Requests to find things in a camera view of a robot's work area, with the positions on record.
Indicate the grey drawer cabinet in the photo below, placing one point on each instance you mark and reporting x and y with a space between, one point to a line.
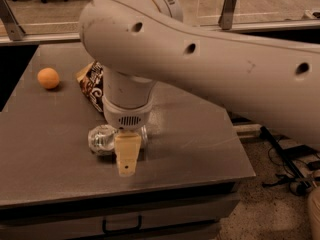
181 214

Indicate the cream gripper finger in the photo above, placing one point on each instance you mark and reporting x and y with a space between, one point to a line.
127 147

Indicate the right metal glass bracket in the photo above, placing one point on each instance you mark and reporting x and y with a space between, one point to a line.
226 18

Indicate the brown cream chip bag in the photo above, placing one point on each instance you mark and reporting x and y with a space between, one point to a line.
90 80

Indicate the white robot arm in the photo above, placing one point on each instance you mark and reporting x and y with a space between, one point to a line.
271 81

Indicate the black stand leg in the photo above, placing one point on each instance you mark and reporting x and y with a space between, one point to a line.
287 156

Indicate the left metal glass bracket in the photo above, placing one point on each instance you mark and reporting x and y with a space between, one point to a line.
14 31

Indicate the black drawer handle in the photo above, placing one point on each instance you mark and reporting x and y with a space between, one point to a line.
121 226

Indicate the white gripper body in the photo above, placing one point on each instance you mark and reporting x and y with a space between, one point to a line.
128 116

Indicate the silver 7up soda can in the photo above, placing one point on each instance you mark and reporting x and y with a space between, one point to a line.
101 139

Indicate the orange fruit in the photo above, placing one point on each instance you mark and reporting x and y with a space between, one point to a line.
48 78

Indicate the metal glass bracket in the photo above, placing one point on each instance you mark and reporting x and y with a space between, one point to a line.
226 18
14 31

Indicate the metal railing base rail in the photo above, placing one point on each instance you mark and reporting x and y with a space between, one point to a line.
295 30

